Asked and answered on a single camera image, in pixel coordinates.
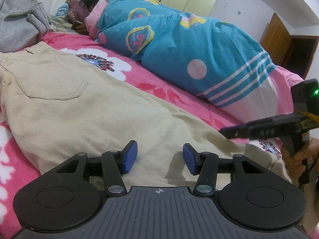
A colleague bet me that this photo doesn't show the patterned pillow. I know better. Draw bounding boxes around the patterned pillow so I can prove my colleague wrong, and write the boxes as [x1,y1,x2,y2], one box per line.
[47,2,81,34]

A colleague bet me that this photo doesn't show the person right hand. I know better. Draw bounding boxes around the person right hand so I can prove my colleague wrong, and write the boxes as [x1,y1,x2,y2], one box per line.
[281,138,319,185]

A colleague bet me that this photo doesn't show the blue pink floral quilt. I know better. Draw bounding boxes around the blue pink floral quilt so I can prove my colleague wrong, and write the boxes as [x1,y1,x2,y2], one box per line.
[84,0,302,123]

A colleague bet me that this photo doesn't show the beige trousers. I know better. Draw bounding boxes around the beige trousers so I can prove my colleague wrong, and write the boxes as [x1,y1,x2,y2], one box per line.
[1,42,289,187]

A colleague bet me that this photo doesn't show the brown wooden door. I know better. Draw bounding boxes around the brown wooden door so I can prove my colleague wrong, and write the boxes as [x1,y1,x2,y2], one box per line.
[260,13,318,79]

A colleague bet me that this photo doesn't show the grey sweatshirt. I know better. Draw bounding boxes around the grey sweatshirt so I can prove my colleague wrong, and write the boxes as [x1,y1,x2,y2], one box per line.
[1,0,50,53]

